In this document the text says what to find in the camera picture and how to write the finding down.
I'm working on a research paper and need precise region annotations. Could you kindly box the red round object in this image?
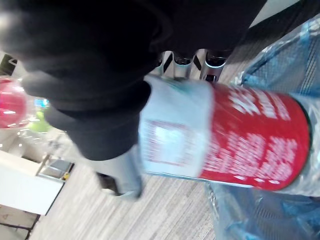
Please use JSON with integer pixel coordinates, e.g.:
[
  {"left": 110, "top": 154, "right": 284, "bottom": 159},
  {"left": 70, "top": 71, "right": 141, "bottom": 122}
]
[{"left": 0, "top": 77, "right": 28, "bottom": 130}]

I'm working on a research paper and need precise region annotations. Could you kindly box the white tea table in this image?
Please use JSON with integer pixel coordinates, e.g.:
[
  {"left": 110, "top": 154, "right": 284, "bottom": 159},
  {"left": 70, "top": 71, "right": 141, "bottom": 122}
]
[{"left": 0, "top": 149, "right": 67, "bottom": 217}]

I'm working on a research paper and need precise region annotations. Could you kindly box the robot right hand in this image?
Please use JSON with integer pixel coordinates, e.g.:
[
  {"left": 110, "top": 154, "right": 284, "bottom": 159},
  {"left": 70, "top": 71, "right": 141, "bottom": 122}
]
[{"left": 0, "top": 0, "right": 268, "bottom": 198}]

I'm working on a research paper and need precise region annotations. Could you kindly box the blue plastic bin bag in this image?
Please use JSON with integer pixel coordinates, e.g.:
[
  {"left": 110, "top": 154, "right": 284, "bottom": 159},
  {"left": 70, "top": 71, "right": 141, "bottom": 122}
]
[{"left": 203, "top": 18, "right": 320, "bottom": 240}]

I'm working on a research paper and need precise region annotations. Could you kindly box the red and white can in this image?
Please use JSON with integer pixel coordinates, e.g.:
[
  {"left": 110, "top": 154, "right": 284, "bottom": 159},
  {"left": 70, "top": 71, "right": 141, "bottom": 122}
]
[{"left": 138, "top": 74, "right": 313, "bottom": 192}]

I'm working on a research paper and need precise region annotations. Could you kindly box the green item in clear wrap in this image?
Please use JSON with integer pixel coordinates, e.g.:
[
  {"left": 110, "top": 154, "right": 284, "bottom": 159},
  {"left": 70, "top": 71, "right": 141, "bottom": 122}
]
[{"left": 27, "top": 109, "right": 55, "bottom": 135}]

